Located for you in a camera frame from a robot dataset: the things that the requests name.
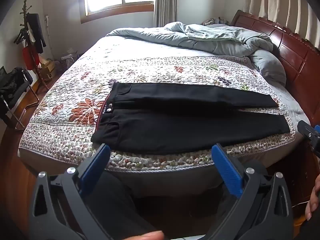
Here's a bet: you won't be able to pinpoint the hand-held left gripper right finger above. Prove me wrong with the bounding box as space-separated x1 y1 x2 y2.
200 143 293 240

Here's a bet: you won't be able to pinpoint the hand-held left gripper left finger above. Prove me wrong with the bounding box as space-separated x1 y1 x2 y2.
28 144 121 240

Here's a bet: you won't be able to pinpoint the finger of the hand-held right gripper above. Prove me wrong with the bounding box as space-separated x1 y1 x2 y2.
297 120 320 158

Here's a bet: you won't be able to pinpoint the black pants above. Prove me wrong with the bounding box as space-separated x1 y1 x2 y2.
90 82 290 155

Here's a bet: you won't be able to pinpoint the person's right hand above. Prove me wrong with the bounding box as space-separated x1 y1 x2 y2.
305 174 320 221

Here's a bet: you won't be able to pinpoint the person's left hand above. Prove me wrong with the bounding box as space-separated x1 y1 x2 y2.
132 231 165 240

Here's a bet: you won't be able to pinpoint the floral quilted bedspread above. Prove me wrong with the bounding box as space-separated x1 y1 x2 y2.
18 36 304 173

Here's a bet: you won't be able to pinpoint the grey bed base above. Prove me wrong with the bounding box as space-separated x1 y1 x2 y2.
19 150 310 198

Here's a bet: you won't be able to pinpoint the grey pillow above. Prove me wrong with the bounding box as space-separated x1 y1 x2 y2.
250 49 287 87

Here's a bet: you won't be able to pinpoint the wooden headboard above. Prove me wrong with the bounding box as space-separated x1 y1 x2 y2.
230 10 320 128

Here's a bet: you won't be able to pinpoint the waste basket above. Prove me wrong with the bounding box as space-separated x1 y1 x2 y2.
61 52 79 70

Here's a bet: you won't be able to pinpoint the cardboard box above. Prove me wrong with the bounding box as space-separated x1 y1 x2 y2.
39 57 56 80

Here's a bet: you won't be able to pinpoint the black metal chair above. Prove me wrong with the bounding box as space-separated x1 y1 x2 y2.
0 66 40 130

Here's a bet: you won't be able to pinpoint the red bag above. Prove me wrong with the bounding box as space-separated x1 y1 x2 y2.
22 45 40 71

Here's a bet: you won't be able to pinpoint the cream curtain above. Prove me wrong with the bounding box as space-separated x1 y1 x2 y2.
244 0 320 53

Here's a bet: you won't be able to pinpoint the grey duvet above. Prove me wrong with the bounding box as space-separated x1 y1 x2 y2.
106 21 274 58

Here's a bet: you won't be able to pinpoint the patterned cloth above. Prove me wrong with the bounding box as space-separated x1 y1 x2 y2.
204 17 229 27

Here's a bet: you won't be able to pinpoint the black hanging garment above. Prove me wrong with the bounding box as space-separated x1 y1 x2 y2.
26 12 47 54

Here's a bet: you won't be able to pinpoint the wooden coat rack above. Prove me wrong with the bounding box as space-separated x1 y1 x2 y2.
14 0 50 90

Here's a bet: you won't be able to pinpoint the grey curtain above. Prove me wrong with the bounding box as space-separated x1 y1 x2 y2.
153 0 178 27

